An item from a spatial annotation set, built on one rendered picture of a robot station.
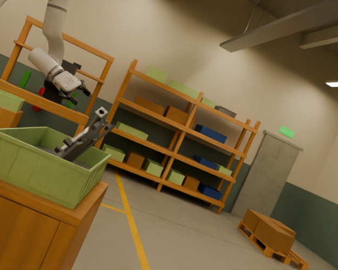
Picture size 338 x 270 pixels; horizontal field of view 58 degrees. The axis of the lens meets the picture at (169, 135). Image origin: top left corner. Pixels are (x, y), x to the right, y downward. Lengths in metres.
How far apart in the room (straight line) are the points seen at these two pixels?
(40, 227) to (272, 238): 4.60
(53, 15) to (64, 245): 1.00
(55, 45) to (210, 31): 5.67
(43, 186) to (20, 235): 0.20
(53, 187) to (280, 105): 6.93
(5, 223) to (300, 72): 7.49
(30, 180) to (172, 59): 5.67
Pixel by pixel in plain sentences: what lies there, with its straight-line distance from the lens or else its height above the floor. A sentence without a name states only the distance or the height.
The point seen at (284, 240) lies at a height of 0.35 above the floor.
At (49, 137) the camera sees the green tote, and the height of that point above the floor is 0.91.
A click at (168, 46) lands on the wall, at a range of 6.75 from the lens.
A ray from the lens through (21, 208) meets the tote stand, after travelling 1.30.
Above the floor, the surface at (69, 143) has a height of 1.00.
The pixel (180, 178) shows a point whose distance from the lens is 6.41.
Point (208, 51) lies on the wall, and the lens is 7.01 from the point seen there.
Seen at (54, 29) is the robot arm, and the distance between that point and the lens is 1.59.
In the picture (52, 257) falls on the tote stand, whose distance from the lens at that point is 1.32.
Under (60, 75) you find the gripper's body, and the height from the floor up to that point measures 1.26.
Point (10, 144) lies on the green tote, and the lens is 1.33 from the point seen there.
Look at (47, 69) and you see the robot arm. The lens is 1.57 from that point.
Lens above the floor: 1.24
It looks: 1 degrees down
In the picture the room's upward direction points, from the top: 24 degrees clockwise
